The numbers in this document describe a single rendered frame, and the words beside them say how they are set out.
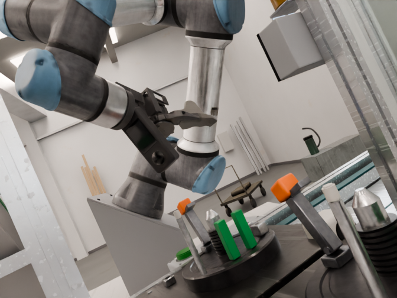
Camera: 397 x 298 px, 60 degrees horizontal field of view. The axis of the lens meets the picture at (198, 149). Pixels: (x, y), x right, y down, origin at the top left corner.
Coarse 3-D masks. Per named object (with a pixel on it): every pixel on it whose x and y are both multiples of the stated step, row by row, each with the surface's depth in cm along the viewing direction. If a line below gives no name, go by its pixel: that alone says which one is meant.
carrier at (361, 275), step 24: (336, 192) 19; (360, 192) 24; (336, 216) 20; (360, 216) 24; (384, 216) 24; (360, 240) 19; (384, 240) 23; (312, 264) 36; (336, 264) 28; (360, 264) 19; (384, 264) 24; (288, 288) 33; (312, 288) 27; (336, 288) 25; (360, 288) 24; (384, 288) 19
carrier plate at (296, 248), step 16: (288, 240) 46; (304, 240) 44; (288, 256) 41; (304, 256) 39; (320, 256) 39; (256, 272) 41; (272, 272) 39; (288, 272) 37; (160, 288) 51; (176, 288) 48; (224, 288) 40; (240, 288) 38; (256, 288) 36; (272, 288) 35
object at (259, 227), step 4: (256, 224) 48; (260, 224) 47; (264, 224) 47; (252, 228) 48; (256, 228) 47; (260, 228) 47; (264, 228) 47; (256, 232) 47; (260, 232) 47; (264, 232) 47
